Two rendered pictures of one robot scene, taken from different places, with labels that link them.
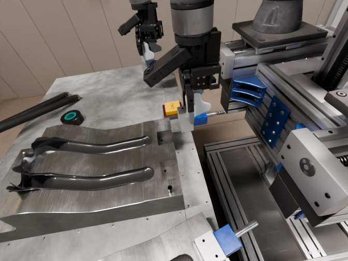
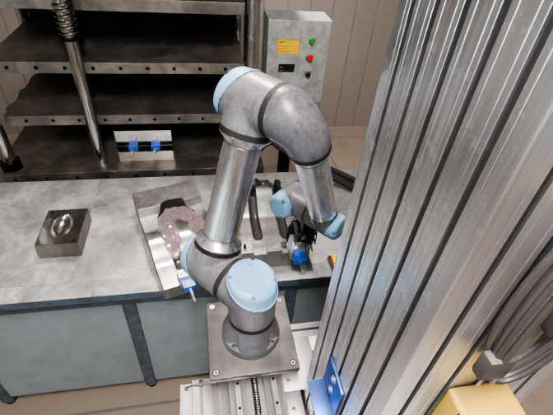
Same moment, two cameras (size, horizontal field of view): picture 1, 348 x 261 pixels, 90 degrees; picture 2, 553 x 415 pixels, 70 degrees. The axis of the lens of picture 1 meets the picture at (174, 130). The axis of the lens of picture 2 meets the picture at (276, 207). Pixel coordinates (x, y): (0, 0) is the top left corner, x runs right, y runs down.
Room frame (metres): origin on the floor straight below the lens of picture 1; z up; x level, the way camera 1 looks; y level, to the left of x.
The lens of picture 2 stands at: (0.08, -1.01, 1.97)
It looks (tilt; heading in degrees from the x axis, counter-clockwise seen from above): 40 degrees down; 79
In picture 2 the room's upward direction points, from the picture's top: 5 degrees clockwise
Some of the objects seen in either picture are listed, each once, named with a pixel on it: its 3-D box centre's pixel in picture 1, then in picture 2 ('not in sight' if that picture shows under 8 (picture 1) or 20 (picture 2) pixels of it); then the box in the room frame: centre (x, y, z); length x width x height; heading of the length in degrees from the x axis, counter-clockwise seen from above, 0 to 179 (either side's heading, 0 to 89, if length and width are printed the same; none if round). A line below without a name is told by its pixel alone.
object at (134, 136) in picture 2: not in sight; (149, 122); (-0.28, 1.04, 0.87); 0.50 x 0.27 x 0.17; 92
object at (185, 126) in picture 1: (202, 115); (299, 259); (0.36, -0.08, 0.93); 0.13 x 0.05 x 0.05; 92
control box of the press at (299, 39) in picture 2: not in sight; (285, 149); (0.48, 0.96, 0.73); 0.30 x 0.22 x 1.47; 2
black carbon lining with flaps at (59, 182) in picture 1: (83, 160); (265, 205); (0.28, 0.24, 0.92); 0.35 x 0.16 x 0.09; 92
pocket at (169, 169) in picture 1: (170, 173); (259, 250); (0.23, 0.03, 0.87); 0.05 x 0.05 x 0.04; 2
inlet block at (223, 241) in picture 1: (229, 238); not in sight; (0.08, -0.08, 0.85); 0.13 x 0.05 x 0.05; 109
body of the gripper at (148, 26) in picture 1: (147, 23); not in sight; (0.72, 0.04, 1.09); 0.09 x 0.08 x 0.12; 64
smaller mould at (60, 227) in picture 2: not in sight; (64, 232); (-0.52, 0.21, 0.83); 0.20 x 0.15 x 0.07; 92
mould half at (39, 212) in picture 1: (87, 169); (267, 212); (0.29, 0.25, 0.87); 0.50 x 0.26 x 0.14; 92
